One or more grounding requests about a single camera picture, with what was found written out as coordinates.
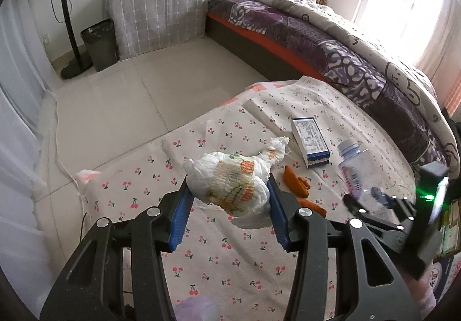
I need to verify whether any clear plastic water bottle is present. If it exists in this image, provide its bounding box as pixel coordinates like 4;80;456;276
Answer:
338;138;388;216

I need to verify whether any white plastic bag trash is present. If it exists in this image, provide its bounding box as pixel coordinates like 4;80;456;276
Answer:
184;152;271;230

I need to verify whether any black floor trash can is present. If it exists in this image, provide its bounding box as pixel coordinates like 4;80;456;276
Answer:
80;18;119;71

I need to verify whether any right hand purple glove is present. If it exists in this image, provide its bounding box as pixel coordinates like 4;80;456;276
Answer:
400;266;436;320

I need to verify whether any left hand purple glove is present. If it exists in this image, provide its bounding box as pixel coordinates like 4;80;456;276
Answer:
174;296;220;321

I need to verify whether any wooden bookshelf with books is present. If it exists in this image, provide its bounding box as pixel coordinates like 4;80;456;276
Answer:
435;199;460;260

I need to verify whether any blue white cardboard box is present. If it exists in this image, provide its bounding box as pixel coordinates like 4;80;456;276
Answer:
430;252;461;303

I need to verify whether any small blue white box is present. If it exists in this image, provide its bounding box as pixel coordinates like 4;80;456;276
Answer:
292;117;330;167

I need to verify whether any crumpled tissue with peels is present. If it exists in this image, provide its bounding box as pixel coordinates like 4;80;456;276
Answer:
258;137;290;165

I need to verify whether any cherry print floor sheet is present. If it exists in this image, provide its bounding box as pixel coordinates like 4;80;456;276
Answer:
76;75;419;321

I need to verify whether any purple patterned quilt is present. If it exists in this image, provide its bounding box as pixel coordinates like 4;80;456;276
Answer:
209;0;461;178

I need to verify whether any grey quilted cover stand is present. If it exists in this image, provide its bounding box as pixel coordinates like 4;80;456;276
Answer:
104;0;208;60

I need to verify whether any bed with dark frame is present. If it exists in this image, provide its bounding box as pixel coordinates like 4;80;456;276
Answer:
187;0;329;84

